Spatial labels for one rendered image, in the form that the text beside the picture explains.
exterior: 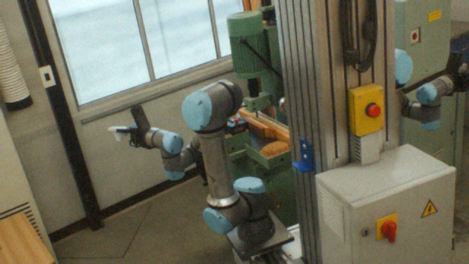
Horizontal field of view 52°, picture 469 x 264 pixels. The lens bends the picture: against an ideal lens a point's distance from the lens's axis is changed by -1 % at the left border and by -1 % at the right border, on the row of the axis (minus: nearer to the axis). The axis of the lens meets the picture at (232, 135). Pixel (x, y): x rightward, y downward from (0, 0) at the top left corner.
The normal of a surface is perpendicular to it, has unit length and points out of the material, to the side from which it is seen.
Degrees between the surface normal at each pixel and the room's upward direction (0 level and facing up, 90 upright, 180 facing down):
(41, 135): 90
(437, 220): 90
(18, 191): 90
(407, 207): 90
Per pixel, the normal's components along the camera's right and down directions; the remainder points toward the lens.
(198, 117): -0.69, 0.27
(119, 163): 0.58, 0.26
